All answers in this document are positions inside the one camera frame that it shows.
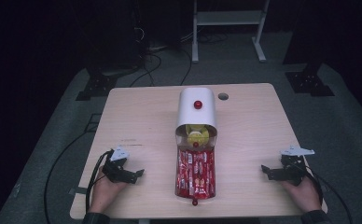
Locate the black stand base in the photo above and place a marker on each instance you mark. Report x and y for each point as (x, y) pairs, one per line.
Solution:
(96, 87)
(309, 83)

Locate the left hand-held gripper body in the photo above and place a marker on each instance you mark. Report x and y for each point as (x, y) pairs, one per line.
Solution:
(117, 172)

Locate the person's left hand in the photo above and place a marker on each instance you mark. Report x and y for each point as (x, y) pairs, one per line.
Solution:
(103, 193)

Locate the white storage box red knob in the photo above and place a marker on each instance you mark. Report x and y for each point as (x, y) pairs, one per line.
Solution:
(188, 109)

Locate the small clear drawer red knob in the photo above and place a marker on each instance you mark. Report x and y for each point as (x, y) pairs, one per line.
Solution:
(211, 140)

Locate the person's right hand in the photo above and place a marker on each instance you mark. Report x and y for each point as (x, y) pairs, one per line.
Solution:
(306, 196)

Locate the long clear drawer red knob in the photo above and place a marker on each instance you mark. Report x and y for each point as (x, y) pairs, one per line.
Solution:
(195, 202)

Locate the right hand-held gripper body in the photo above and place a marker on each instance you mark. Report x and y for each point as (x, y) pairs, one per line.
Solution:
(292, 169)

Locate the white metal desk frame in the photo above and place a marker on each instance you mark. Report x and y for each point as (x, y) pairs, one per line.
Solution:
(229, 18)

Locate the pile of red snack packets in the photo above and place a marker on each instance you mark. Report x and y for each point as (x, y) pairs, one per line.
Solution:
(196, 174)

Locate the yellow snack packet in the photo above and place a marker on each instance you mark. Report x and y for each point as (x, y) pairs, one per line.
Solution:
(197, 135)

